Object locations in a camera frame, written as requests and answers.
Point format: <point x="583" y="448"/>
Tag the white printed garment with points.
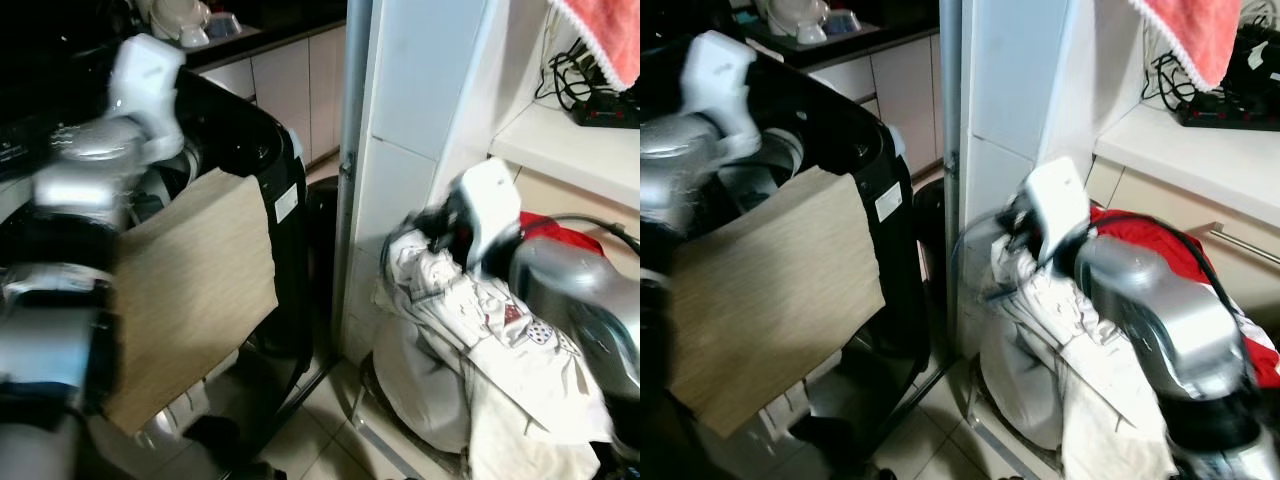
<point x="1040" y="322"/>
<point x="470" y="322"/>

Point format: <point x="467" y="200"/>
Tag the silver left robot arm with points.
<point x="682" y="150"/>
<point x="85" y="152"/>

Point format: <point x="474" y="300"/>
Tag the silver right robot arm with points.
<point x="1150" y="300"/>
<point x="570" y="292"/>

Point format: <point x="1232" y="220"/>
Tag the black top-load washing machine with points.
<point x="862" y="150"/>
<point x="252" y="140"/>

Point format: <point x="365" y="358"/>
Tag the red garment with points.
<point x="560" y="238"/>
<point x="1172" y="240"/>

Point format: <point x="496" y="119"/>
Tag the beige kitchen cabinet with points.
<point x="890" y="90"/>
<point x="290" y="92"/>

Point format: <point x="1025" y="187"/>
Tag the black power strip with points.
<point x="1232" y="118"/>
<point x="606" y="116"/>

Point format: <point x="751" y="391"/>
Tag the pink towel with white trim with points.
<point x="1190" y="30"/>
<point x="605" y="35"/>

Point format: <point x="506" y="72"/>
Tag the beige woven cloth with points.
<point x="770" y="300"/>
<point x="190" y="300"/>

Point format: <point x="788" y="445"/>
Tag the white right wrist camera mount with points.
<point x="490" y="200"/>
<point x="1056" y="200"/>

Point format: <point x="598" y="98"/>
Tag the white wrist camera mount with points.
<point x="1056" y="200"/>
<point x="726" y="80"/>
<point x="490" y="200"/>
<point x="146" y="80"/>

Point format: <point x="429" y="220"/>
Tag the silver door frame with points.
<point x="352" y="120"/>
<point x="952" y="120"/>

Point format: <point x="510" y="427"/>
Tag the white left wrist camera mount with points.
<point x="146" y="80"/>
<point x="726" y="80"/>

